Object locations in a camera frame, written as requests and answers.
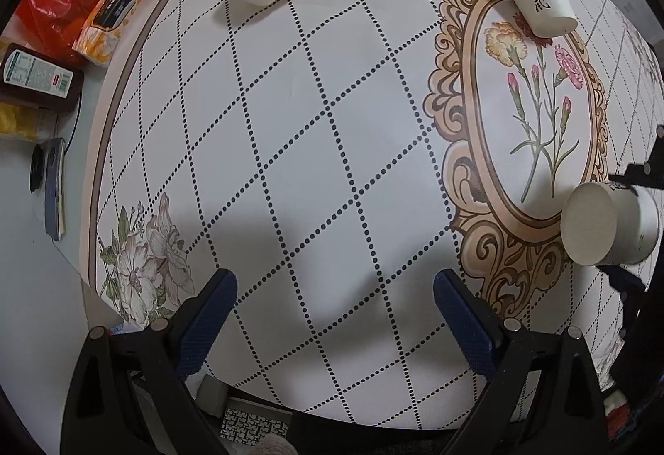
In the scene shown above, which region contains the orange tissue pack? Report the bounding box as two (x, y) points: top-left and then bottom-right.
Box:
(72, 0), (143, 68)

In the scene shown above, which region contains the dark brown bottle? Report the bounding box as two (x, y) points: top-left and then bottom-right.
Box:
(1, 43), (84, 114)

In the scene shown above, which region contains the blue smartphone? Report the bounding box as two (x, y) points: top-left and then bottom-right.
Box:
(44, 138), (65, 241)

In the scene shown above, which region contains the patterned white tablecloth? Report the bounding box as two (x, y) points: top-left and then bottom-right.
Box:
(79, 0), (663, 429)

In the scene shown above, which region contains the yellow plastic bag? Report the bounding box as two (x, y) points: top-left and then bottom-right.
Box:
(0, 101), (55, 143)

